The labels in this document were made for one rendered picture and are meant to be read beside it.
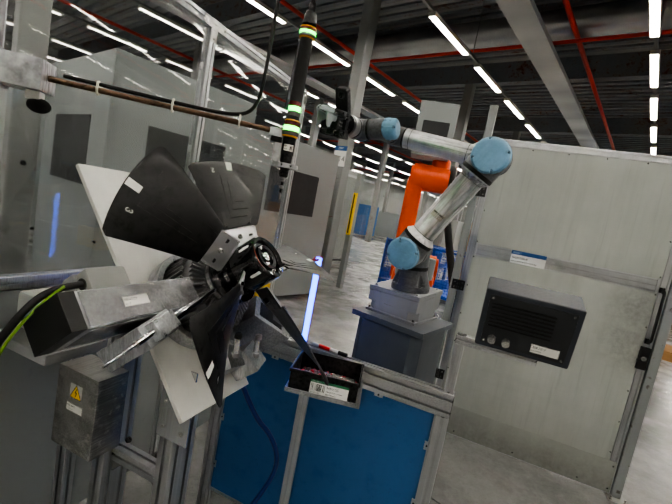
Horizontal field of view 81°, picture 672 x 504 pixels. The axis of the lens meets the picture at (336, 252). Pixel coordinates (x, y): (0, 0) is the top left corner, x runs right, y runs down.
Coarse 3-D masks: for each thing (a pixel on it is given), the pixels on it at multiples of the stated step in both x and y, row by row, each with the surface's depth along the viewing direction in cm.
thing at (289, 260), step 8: (280, 248) 132; (288, 248) 134; (280, 256) 123; (288, 256) 126; (296, 256) 129; (304, 256) 133; (288, 264) 114; (296, 264) 118; (304, 264) 123; (312, 264) 128; (312, 272) 119; (320, 272) 125
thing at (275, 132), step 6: (270, 132) 104; (276, 132) 104; (270, 138) 105; (276, 138) 104; (276, 144) 105; (276, 150) 105; (276, 156) 105; (276, 162) 104; (282, 162) 104; (288, 168) 106; (294, 168) 106
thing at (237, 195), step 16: (208, 176) 111; (224, 176) 113; (240, 176) 116; (256, 176) 119; (208, 192) 109; (224, 192) 110; (240, 192) 112; (256, 192) 115; (224, 208) 108; (240, 208) 109; (256, 208) 111; (224, 224) 106; (240, 224) 107; (256, 224) 108
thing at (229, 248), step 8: (224, 232) 95; (216, 240) 94; (224, 240) 95; (232, 240) 97; (216, 248) 94; (224, 248) 96; (232, 248) 97; (208, 256) 94; (216, 256) 95; (224, 256) 96; (208, 264) 94; (216, 264) 96; (224, 264) 97
